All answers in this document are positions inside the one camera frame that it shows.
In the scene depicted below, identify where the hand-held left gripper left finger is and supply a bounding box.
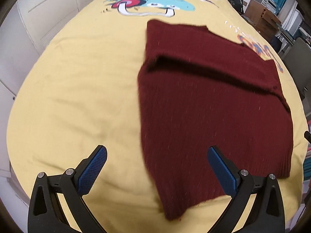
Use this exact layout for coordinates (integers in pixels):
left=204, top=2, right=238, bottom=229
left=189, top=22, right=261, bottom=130
left=28, top=145, right=108, bottom=233

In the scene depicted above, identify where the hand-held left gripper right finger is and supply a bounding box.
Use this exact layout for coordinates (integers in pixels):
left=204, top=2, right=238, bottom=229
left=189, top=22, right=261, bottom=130
left=207, top=146, right=286, bottom=233

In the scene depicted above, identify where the maroon knitted sweater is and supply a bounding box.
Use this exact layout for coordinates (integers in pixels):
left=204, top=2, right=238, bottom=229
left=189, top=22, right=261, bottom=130
left=137, top=19, right=293, bottom=221

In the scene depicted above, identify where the yellow printed blanket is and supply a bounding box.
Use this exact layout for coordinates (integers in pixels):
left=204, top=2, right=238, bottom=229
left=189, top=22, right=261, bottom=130
left=7, top=0, right=309, bottom=233

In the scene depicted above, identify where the grey chair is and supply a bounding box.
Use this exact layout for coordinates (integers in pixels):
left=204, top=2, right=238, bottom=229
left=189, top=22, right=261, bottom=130
left=283, top=37, right=311, bottom=97

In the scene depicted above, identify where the dark blue bag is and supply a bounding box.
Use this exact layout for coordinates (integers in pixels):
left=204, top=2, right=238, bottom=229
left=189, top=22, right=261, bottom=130
left=270, top=35, right=283, bottom=54

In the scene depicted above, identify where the white desk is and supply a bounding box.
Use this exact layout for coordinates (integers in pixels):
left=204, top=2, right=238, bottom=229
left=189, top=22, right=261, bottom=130
left=279, top=0, right=307, bottom=51

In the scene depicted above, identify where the wooden dresser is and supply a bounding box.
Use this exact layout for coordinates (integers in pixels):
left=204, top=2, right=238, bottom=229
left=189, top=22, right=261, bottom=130
left=243, top=0, right=282, bottom=40

